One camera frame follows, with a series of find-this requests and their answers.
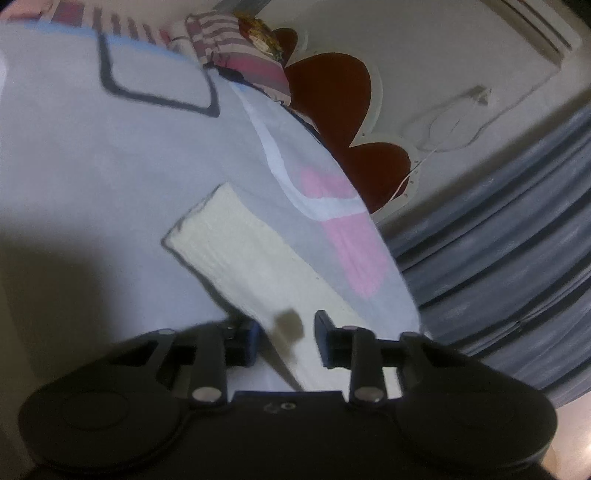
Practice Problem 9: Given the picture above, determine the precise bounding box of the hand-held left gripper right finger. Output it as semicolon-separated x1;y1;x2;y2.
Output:
314;310;463;408

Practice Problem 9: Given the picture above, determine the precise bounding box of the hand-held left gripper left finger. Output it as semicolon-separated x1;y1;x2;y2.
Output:
111;320;260;408

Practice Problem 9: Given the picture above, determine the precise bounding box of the white sock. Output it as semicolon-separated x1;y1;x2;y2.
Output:
161;182;403;398

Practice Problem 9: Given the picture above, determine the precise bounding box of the grey-blue curtain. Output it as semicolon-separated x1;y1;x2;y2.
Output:
382;105;591;409

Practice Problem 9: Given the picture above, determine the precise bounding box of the pastel printed bed sheet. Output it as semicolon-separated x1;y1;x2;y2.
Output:
0;18;422;398

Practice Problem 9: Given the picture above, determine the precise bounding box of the red heart-shaped headboard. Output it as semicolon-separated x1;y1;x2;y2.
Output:
271;27;417;223

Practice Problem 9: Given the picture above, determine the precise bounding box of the striped pillow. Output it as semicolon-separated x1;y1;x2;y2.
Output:
170;11;293;108

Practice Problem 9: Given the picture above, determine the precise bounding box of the thin white wall wire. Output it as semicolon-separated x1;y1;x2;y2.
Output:
396;85;491;205

